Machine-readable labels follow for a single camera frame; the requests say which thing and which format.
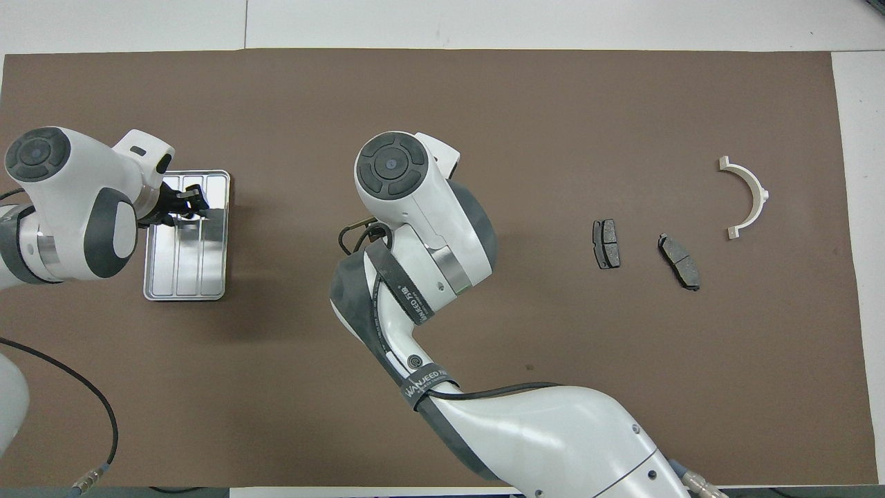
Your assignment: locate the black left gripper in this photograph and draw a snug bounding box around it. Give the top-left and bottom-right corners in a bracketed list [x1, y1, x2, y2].
[142, 176, 209, 228]

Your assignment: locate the silver metal tray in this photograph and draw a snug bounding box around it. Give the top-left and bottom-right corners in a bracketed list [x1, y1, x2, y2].
[143, 169, 232, 302]

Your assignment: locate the brown table mat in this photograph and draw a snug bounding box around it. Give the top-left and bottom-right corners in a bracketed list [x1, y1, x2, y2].
[0, 48, 879, 488]

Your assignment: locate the rectangular grey brake pad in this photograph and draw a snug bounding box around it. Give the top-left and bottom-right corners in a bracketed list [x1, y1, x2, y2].
[593, 219, 621, 270]

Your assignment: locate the curved grey brake pad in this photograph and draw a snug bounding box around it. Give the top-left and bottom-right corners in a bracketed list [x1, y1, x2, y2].
[657, 233, 701, 292]

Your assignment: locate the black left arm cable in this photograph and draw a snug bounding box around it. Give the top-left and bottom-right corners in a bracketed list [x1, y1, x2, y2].
[0, 187, 120, 496]

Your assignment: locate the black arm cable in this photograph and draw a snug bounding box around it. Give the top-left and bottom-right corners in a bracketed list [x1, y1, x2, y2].
[337, 218, 727, 498]
[0, 187, 120, 496]

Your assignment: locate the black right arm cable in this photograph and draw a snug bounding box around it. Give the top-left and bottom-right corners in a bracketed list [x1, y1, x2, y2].
[337, 218, 727, 498]

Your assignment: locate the white semicircular bracket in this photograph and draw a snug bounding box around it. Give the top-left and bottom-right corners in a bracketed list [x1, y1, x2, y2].
[718, 156, 770, 241]

